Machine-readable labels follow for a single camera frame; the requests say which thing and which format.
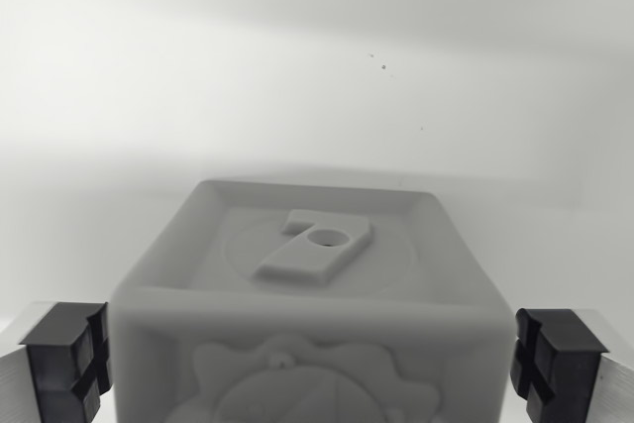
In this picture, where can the grey embossed number cube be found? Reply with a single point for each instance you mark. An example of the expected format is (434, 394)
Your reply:
(312, 314)

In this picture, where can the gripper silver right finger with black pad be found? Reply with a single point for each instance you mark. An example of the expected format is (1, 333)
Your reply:
(569, 368)

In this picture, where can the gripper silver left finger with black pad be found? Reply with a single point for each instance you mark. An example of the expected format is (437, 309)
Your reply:
(54, 368)

